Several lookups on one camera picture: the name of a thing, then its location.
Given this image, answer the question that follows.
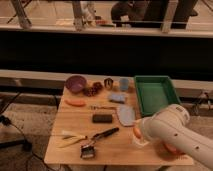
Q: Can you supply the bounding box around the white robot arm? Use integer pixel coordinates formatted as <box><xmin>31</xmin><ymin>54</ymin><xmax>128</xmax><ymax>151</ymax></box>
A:
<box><xmin>139</xmin><ymin>104</ymin><xmax>213</xmax><ymax>170</ymax></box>

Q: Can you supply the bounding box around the small metal cup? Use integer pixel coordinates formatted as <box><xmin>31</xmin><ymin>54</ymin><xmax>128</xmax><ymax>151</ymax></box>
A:
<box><xmin>104</xmin><ymin>78</ymin><xmax>113</xmax><ymax>89</ymax></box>

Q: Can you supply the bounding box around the blue paper cup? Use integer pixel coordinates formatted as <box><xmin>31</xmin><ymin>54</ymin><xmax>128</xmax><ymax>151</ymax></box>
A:
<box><xmin>119</xmin><ymin>78</ymin><xmax>129</xmax><ymax>91</ymax></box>

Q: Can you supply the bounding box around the clear plastic cup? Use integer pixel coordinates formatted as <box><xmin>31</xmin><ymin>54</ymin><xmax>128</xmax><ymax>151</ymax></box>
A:
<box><xmin>132</xmin><ymin>120</ymin><xmax>148</xmax><ymax>148</ymax></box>

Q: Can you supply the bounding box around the dark red grape bunch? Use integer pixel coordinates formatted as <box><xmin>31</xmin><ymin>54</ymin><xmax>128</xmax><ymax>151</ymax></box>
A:
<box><xmin>83</xmin><ymin>82</ymin><xmax>103</xmax><ymax>97</ymax></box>

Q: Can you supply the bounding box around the thin brown stick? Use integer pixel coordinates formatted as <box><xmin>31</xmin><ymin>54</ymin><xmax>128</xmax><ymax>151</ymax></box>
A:
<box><xmin>89</xmin><ymin>106</ymin><xmax>116</xmax><ymax>110</ymax></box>

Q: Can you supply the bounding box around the purple bowl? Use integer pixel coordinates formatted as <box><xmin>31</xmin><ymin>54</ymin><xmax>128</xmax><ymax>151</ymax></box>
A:
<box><xmin>65</xmin><ymin>75</ymin><xmax>87</xmax><ymax>93</ymax></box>

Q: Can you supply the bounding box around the black rectangular block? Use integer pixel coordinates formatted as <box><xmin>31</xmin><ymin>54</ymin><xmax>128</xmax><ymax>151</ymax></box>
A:
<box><xmin>92</xmin><ymin>114</ymin><xmax>112</xmax><ymax>123</ymax></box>

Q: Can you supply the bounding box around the grey blue cloth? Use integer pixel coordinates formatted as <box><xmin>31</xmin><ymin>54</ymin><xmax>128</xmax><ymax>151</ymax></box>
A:
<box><xmin>117</xmin><ymin>105</ymin><xmax>135</xmax><ymax>126</ymax></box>

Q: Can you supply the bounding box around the orange carrot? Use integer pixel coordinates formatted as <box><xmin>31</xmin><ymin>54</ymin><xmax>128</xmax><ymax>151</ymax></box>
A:
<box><xmin>65</xmin><ymin>100</ymin><xmax>86</xmax><ymax>107</ymax></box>

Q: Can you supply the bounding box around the green plastic tray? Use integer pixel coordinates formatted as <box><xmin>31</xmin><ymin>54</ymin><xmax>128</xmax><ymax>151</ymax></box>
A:
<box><xmin>134</xmin><ymin>75</ymin><xmax>180</xmax><ymax>117</ymax></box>

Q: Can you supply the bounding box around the yellow banana peel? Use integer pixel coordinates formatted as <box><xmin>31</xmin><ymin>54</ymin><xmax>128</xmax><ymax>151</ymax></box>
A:
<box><xmin>59</xmin><ymin>130</ymin><xmax>87</xmax><ymax>148</ymax></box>

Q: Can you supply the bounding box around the black handled brush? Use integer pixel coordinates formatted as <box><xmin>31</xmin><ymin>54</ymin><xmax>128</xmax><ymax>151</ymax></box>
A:
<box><xmin>80</xmin><ymin>127</ymin><xmax>119</xmax><ymax>159</ymax></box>

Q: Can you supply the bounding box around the black cable on floor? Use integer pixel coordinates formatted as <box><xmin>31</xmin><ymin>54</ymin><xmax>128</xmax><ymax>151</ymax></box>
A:
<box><xmin>0</xmin><ymin>92</ymin><xmax>51</xmax><ymax>171</ymax></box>

